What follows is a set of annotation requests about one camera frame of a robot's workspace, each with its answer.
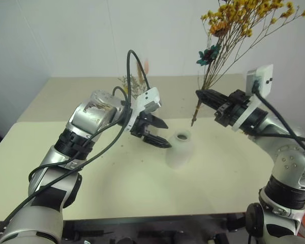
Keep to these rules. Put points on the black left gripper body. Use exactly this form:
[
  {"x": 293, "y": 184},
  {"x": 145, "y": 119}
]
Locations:
[{"x": 140, "y": 125}]

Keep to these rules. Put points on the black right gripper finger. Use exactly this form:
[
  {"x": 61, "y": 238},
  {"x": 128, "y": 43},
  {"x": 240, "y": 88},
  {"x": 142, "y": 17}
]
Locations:
[
  {"x": 213, "y": 104},
  {"x": 213, "y": 94}
]

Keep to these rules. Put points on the beige dried flower bouquet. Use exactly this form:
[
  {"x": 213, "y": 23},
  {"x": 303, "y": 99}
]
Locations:
[{"x": 134, "y": 85}]

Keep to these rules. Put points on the dark frame under table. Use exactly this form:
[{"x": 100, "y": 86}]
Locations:
[{"x": 152, "y": 233}]

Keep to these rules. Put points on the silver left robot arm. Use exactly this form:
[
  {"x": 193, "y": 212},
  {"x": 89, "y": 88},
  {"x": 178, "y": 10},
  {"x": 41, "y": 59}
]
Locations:
[{"x": 91, "y": 114}]

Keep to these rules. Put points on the yellow dried flower bouquet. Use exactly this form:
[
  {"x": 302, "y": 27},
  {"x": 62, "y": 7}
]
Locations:
[{"x": 208, "y": 56}]

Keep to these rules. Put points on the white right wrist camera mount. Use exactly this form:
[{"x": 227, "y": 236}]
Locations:
[{"x": 264, "y": 78}]

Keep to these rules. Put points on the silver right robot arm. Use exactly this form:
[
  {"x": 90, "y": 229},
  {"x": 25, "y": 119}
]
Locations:
[{"x": 291, "y": 160}]

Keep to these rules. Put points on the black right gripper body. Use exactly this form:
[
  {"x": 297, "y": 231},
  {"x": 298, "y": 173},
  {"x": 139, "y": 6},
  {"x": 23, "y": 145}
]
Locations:
[{"x": 231, "y": 109}]

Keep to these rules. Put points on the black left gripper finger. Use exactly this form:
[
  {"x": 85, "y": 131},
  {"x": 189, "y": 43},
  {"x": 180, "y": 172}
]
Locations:
[
  {"x": 158, "y": 122},
  {"x": 157, "y": 142}
]

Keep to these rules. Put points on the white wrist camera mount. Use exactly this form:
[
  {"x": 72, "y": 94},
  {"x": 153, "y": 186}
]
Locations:
[
  {"x": 264, "y": 78},
  {"x": 150, "y": 97}
]

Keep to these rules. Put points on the white ceramic vase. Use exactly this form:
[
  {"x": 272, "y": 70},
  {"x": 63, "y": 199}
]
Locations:
[{"x": 179, "y": 152}]

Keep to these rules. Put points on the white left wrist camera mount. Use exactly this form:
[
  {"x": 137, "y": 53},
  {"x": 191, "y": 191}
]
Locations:
[{"x": 150, "y": 97}]

